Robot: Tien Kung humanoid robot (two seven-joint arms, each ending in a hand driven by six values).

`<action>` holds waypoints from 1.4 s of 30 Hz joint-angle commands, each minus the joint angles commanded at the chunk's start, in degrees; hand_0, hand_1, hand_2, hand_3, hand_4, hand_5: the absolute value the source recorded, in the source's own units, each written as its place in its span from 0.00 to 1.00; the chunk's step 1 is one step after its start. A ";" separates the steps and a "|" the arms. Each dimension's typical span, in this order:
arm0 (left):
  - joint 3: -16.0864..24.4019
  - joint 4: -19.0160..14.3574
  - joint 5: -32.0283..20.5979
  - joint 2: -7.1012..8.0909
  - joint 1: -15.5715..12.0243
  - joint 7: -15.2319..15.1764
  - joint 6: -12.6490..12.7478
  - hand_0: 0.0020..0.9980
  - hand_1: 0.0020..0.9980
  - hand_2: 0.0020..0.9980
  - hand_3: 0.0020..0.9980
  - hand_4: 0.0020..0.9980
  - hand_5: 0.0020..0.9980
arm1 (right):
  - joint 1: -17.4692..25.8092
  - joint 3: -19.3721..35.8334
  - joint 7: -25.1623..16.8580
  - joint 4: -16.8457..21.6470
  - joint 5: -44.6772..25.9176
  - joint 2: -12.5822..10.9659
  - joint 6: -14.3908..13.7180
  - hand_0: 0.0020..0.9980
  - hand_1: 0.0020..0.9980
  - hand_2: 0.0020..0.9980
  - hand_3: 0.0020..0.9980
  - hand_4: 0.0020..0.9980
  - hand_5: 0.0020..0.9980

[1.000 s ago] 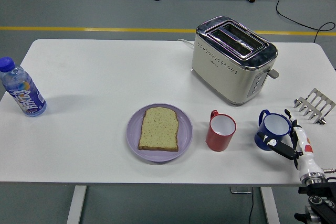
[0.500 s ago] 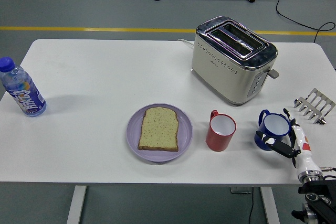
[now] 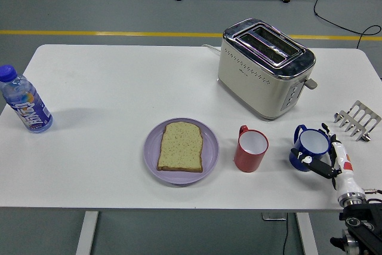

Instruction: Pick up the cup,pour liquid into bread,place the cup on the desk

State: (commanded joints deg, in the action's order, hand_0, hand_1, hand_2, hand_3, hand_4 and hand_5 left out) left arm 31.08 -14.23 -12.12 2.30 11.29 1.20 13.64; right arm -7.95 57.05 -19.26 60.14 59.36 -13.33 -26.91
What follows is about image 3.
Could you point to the toast bread slice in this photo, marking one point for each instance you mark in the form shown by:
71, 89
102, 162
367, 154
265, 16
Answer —
180, 147

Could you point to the silver metal toast rack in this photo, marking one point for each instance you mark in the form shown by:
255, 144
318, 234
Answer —
367, 110

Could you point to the white table leg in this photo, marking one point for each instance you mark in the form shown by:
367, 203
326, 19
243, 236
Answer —
86, 234
307, 237

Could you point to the clear bottle with purple cap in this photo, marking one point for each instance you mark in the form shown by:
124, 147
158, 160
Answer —
27, 105

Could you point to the red enamel cup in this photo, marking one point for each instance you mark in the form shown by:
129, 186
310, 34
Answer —
247, 159

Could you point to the cream chrome toaster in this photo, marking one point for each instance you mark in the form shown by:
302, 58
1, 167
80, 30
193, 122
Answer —
253, 87

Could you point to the blue enamel cup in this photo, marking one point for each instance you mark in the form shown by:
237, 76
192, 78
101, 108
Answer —
313, 144

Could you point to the purple round plate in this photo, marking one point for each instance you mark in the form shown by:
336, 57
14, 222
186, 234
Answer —
152, 153

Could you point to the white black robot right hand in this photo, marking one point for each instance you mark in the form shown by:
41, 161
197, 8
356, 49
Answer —
343, 159

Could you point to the grey under-table bracket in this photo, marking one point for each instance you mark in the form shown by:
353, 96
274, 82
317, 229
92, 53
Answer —
273, 217

